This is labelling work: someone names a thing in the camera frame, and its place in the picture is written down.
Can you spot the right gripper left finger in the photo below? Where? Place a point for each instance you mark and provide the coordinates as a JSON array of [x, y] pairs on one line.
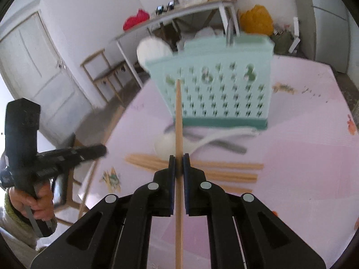
[[116, 232]]

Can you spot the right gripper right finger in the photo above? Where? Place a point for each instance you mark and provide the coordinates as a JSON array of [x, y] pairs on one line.
[[243, 232]]

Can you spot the white ceramic spoon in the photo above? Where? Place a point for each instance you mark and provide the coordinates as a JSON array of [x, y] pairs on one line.
[[165, 145]]

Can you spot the steel table spoon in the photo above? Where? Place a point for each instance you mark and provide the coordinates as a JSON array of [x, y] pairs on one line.
[[223, 144]]

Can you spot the person's left hand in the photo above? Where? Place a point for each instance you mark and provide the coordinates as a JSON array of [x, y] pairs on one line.
[[42, 207]]

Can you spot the near wooden chair black back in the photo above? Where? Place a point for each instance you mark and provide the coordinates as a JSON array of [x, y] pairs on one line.
[[62, 186]]

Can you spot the pink patterned table mat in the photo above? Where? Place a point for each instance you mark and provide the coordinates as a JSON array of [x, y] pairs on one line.
[[309, 153]]

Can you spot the white panel door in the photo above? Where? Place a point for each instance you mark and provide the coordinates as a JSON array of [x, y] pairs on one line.
[[33, 69]]

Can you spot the wooden chair dark seat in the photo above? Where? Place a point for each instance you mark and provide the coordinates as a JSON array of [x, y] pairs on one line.
[[104, 76]]

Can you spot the mint green utensil holder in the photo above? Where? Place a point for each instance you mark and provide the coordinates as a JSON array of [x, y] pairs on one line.
[[223, 84]]

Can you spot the red plastic bag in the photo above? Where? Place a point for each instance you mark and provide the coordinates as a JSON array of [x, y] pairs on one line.
[[141, 16]]

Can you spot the white sack under table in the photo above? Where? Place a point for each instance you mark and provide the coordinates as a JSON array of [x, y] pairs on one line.
[[204, 32]]

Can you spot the yellow plastic bag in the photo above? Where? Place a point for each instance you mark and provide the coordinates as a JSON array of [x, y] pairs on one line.
[[256, 21]]

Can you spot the grey refrigerator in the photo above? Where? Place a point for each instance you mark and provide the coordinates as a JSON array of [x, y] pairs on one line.
[[324, 32]]

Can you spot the white long side table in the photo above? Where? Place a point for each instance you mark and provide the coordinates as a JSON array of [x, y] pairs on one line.
[[226, 9]]

